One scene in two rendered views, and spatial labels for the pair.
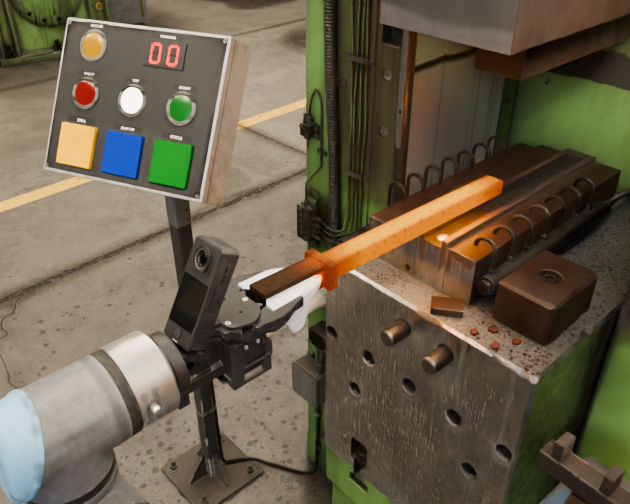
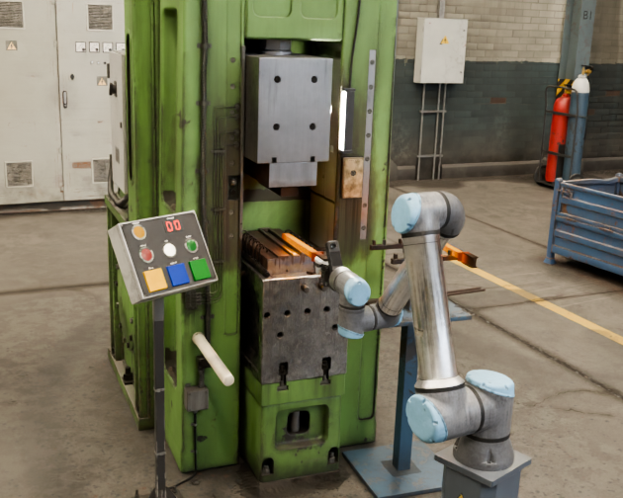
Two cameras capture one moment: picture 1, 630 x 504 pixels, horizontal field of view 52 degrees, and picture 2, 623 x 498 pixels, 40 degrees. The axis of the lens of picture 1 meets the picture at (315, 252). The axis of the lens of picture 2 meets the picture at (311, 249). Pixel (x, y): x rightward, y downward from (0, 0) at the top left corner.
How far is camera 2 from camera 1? 297 cm
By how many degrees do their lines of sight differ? 65
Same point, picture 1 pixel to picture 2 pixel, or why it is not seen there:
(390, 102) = (233, 222)
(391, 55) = (232, 204)
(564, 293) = not seen: hidden behind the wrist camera
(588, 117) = (252, 215)
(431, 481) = (320, 347)
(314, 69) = not seen: hidden behind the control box
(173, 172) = (204, 272)
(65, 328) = not seen: outside the picture
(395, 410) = (302, 328)
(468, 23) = (302, 180)
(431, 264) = (297, 263)
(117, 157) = (178, 276)
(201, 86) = (194, 233)
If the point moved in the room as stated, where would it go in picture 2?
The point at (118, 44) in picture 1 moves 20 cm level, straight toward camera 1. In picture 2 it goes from (150, 227) to (206, 230)
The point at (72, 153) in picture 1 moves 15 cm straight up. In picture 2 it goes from (156, 284) to (156, 242)
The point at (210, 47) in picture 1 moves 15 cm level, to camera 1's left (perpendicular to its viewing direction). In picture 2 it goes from (189, 216) to (168, 225)
